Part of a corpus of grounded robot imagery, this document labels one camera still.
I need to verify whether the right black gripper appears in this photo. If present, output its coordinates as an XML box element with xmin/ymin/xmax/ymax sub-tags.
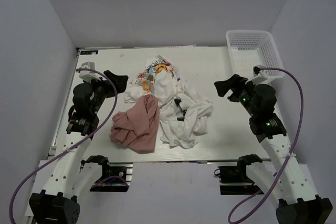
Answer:
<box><xmin>215</xmin><ymin>74</ymin><xmax>259</xmax><ymax>116</ymax></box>

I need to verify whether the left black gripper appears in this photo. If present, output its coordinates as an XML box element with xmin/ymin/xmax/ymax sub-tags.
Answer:
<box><xmin>84</xmin><ymin>70</ymin><xmax>128</xmax><ymax>114</ymax></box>

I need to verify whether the white colourful print t shirt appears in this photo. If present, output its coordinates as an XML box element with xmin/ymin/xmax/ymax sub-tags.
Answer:
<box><xmin>124</xmin><ymin>55</ymin><xmax>181</xmax><ymax>106</ymax></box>

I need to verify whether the pink t shirt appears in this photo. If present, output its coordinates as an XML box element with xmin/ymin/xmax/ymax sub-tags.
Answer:
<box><xmin>110</xmin><ymin>94</ymin><xmax>159</xmax><ymax>154</ymax></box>

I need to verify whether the white t shirt black print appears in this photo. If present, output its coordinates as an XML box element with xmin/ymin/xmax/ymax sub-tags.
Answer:
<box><xmin>160</xmin><ymin>81</ymin><xmax>213</xmax><ymax>149</ymax></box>

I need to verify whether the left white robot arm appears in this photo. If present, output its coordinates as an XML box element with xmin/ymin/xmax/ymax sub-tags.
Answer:
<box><xmin>29</xmin><ymin>67</ymin><xmax>128</xmax><ymax>223</ymax></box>

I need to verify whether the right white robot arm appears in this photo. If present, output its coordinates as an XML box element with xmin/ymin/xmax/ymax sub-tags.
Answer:
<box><xmin>214</xmin><ymin>74</ymin><xmax>333</xmax><ymax>223</ymax></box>

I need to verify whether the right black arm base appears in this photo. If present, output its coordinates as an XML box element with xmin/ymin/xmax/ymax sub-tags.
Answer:
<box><xmin>214</xmin><ymin>166</ymin><xmax>260</xmax><ymax>196</ymax></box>

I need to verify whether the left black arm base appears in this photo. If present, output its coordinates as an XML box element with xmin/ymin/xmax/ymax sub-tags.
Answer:
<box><xmin>90</xmin><ymin>163</ymin><xmax>133</xmax><ymax>193</ymax></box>

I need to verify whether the white plastic basket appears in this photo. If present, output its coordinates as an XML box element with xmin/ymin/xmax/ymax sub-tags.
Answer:
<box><xmin>226</xmin><ymin>30</ymin><xmax>283</xmax><ymax>78</ymax></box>

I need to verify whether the blue label sticker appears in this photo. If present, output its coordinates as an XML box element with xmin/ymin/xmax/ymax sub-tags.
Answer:
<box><xmin>80</xmin><ymin>50</ymin><xmax>99</xmax><ymax>55</ymax></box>

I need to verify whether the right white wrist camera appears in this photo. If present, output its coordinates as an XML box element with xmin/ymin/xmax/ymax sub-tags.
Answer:
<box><xmin>246</xmin><ymin>65</ymin><xmax>273</xmax><ymax>86</ymax></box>

